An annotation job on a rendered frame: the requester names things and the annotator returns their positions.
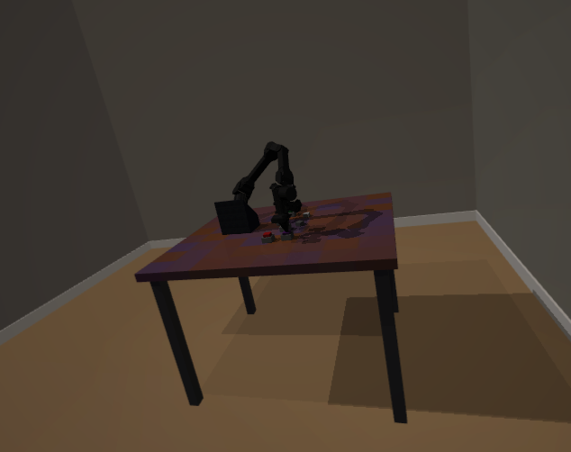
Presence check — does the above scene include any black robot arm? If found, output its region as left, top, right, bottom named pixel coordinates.
left=232, top=141, right=302, bottom=212

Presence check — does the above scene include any red button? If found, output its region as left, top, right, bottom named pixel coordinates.
left=261, top=232, right=275, bottom=243

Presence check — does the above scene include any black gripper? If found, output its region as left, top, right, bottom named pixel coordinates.
left=271, top=199, right=292, bottom=232

